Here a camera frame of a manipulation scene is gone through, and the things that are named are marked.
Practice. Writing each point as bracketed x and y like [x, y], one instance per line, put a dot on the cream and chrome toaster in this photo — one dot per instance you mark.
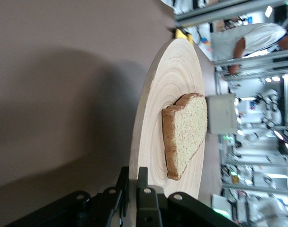
[222, 113]

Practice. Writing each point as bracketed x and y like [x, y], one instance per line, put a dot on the brown table cover mat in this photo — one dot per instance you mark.
[63, 28]

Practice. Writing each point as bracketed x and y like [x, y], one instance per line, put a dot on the brown bread slice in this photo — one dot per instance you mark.
[189, 132]

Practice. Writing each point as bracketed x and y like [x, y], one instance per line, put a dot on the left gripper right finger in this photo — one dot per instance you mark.
[147, 208]

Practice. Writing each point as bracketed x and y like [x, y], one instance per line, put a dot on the person in white shirt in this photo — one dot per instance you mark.
[260, 37]

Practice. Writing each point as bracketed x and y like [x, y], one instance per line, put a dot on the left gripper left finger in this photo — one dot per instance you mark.
[110, 208]

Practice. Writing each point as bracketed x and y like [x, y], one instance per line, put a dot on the round wooden plate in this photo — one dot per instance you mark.
[158, 71]

